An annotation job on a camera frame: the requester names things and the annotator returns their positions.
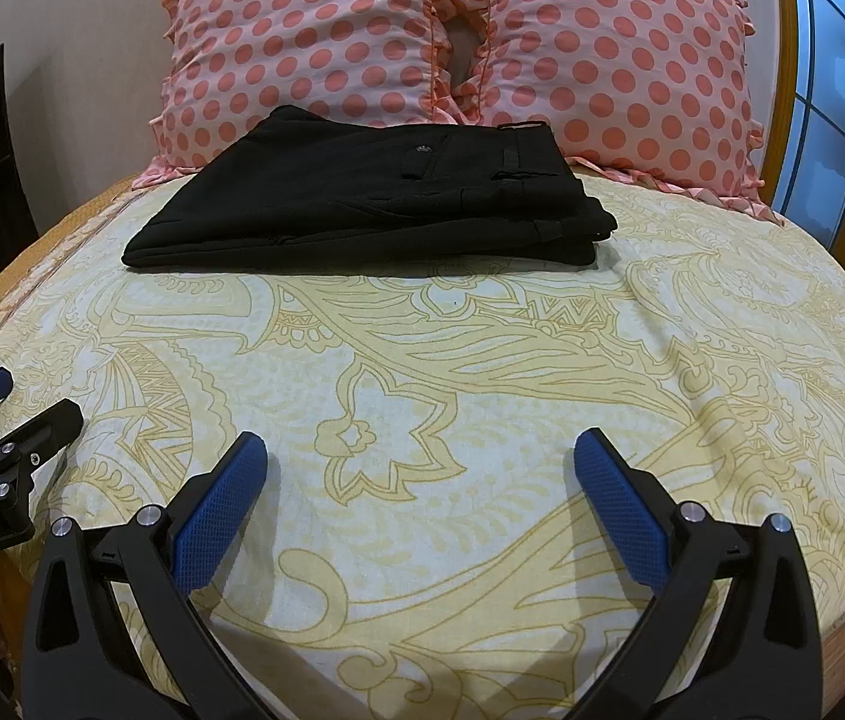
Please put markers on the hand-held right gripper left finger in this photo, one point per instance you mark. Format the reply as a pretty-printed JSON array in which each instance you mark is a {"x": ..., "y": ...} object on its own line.
[{"x": 220, "y": 517}]

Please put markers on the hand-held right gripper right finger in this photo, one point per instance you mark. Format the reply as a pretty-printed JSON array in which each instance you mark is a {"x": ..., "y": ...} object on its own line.
[{"x": 617, "y": 517}]

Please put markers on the black pants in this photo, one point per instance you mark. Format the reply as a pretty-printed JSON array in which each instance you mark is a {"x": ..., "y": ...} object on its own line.
[{"x": 362, "y": 202}]

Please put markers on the yellow patterned bed sheet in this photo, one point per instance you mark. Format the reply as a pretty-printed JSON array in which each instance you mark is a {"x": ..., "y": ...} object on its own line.
[
  {"x": 467, "y": 390},
  {"x": 32, "y": 259}
]

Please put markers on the pink polka dot pillow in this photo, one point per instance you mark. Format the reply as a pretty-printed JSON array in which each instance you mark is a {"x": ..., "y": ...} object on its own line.
[
  {"x": 617, "y": 60},
  {"x": 302, "y": 52}
]

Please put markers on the blue glass window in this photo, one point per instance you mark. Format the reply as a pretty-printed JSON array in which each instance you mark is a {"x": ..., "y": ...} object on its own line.
[{"x": 827, "y": 52}]

